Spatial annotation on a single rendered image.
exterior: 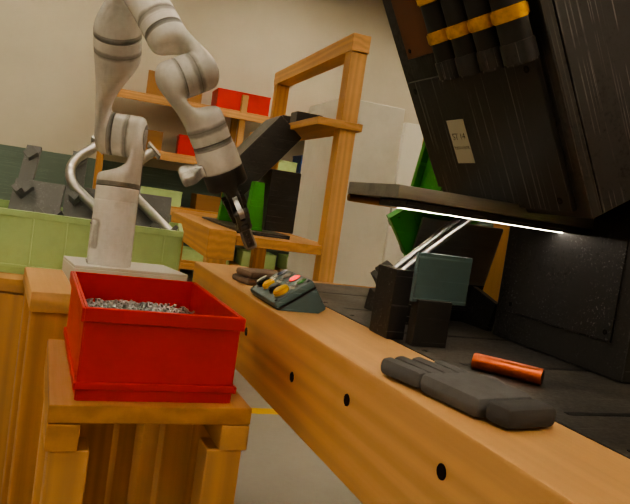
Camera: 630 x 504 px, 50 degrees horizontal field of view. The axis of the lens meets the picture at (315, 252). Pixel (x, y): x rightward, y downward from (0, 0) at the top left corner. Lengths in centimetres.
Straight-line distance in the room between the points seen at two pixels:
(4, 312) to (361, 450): 125
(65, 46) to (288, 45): 259
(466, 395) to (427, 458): 7
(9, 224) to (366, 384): 133
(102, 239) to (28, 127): 672
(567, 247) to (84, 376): 75
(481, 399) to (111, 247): 98
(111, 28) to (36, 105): 682
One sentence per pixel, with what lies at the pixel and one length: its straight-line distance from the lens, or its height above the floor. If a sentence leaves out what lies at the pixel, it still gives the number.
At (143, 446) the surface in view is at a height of 54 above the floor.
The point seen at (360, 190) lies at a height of 112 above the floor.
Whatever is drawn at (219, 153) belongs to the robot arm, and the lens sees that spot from 118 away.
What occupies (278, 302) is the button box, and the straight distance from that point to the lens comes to 115.
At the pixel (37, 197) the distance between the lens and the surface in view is 223.
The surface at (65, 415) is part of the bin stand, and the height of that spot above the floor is 79.
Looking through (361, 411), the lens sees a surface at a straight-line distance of 83.
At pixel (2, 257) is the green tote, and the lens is 197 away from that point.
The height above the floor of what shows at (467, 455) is 88.
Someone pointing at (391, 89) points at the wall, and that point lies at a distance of 907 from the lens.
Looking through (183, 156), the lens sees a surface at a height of 141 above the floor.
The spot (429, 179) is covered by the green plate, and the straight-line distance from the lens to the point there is 120.
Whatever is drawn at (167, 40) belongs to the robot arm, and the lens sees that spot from 120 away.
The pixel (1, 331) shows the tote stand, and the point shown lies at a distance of 190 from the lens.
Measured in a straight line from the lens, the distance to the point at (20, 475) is 148.
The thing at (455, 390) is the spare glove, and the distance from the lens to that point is 71.
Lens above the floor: 109
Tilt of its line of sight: 4 degrees down
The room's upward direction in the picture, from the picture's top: 8 degrees clockwise
